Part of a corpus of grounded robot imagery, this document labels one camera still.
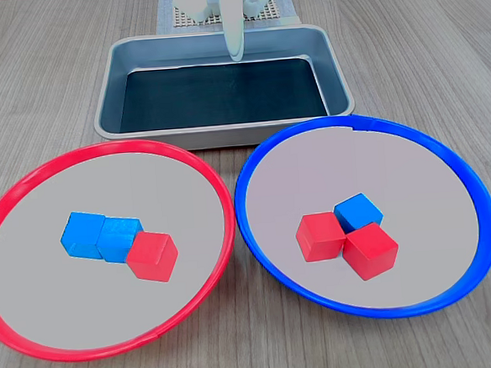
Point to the black mat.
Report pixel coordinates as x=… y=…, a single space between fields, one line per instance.
x=222 y=97

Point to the steel tray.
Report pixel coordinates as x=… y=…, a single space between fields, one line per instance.
x=225 y=135

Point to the pale perforated base plate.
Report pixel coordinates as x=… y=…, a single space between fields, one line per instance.
x=268 y=12

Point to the blue-rimmed white plate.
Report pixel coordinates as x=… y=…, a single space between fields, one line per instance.
x=421 y=222

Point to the small red cube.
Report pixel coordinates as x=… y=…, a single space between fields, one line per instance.
x=151 y=258
x=370 y=251
x=318 y=238

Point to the red-rimmed white plate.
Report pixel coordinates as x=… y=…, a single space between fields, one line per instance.
x=69 y=310

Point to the small blue cube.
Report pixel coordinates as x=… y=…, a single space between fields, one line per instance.
x=357 y=212
x=82 y=233
x=119 y=241

